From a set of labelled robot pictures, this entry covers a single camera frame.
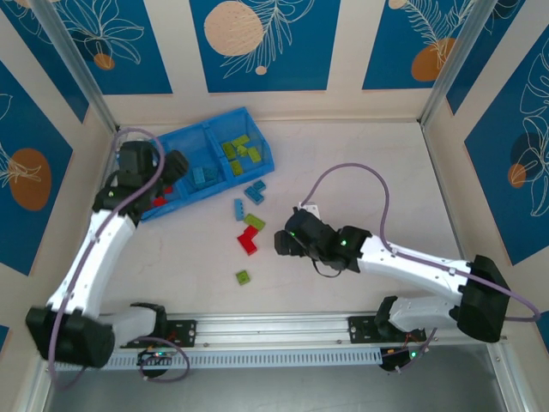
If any blue three-compartment plastic bin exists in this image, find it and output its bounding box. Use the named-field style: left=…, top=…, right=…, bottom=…
left=140, top=106, right=276, bottom=223

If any small controller circuit board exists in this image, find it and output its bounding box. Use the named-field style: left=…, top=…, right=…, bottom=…
left=136, top=348, right=178, bottom=368
left=380, top=348, right=424, bottom=373

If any grey metal plate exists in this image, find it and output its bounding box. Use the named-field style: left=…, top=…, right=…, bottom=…
left=23, top=345, right=527, bottom=412

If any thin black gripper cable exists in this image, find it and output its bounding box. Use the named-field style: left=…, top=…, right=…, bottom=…
left=311, top=257, right=342, bottom=279

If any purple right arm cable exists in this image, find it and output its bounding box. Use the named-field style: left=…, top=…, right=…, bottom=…
left=299, top=162, right=542, bottom=374

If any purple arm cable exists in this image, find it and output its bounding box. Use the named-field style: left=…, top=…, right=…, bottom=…
left=299, top=162, right=542, bottom=374
left=46, top=126, right=191, bottom=391

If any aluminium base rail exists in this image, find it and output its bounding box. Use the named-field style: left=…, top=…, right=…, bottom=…
left=98, top=309, right=510, bottom=352

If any blue floral wall panel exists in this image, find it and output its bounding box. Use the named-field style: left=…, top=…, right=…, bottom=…
left=362, top=0, right=528, bottom=91
left=464, top=36, right=549, bottom=266
left=445, top=0, right=549, bottom=116
left=40, top=0, right=173, bottom=96
left=0, top=59, right=75, bottom=276
left=0, top=3, right=90, bottom=124
left=190, top=0, right=342, bottom=94

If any white slotted cable duct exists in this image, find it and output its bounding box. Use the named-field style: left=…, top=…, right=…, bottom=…
left=102, top=348, right=383, bottom=371

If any aluminium frame post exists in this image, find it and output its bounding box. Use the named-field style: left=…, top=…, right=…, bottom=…
left=419, top=0, right=504, bottom=130
left=29, top=0, right=120, bottom=136

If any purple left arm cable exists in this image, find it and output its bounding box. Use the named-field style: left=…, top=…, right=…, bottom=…
left=46, top=126, right=191, bottom=391

